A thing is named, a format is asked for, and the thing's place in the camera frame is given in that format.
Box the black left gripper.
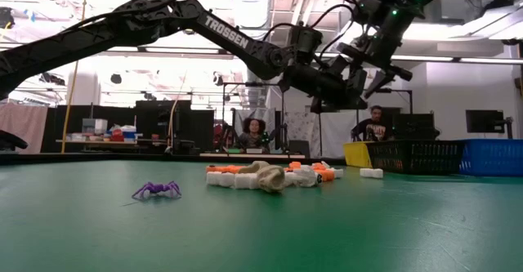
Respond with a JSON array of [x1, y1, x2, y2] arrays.
[[281, 53, 369, 114]]

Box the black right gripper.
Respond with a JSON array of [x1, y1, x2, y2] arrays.
[[337, 38, 413, 100]]

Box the black plastic basket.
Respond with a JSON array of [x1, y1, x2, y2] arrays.
[[364, 140, 467, 176]]

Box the purple toy spider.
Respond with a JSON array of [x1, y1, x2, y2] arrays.
[[131, 181, 183, 201]]

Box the white backdrop sheet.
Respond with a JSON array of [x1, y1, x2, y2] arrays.
[[284, 110, 363, 158]]

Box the person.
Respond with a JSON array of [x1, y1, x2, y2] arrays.
[[350, 105, 396, 142], [235, 117, 273, 150]]

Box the yellow plastic basket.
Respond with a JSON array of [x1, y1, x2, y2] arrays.
[[342, 140, 373, 169]]

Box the black screen panel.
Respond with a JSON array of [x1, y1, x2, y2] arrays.
[[392, 112, 440, 141]]

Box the black computer monitor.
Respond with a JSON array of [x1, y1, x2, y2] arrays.
[[465, 109, 506, 134]]

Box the green table mat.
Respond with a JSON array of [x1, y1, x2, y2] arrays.
[[0, 159, 523, 272]]

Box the blue plastic basket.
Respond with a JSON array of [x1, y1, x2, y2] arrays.
[[458, 138, 523, 178]]

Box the long ceiling light strip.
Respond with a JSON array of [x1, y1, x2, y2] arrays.
[[0, 42, 523, 65]]

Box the black partition panels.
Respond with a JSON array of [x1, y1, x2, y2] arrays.
[[47, 99, 216, 155]]

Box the wooden workbench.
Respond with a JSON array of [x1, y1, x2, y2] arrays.
[[56, 138, 144, 149]]

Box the white storage box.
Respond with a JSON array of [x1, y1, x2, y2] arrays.
[[83, 118, 109, 135]]

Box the white cylinder tank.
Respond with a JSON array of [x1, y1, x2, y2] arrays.
[[66, 68, 102, 106]]

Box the pale pink curtain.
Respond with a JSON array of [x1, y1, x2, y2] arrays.
[[0, 102, 49, 154]]

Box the black stand frame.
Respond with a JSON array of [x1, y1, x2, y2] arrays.
[[375, 87, 413, 116]]

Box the black rig frame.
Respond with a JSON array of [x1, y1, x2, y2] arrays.
[[221, 82, 286, 153]]

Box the silver ventilation duct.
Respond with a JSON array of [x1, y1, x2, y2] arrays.
[[226, 0, 273, 83]]

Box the thin beige hanging cable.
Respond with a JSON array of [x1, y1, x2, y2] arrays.
[[167, 69, 189, 153]]

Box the yellow extension cable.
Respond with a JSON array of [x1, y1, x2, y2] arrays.
[[60, 0, 89, 154]]

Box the black curved hose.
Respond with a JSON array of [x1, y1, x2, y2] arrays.
[[0, 129, 29, 151]]

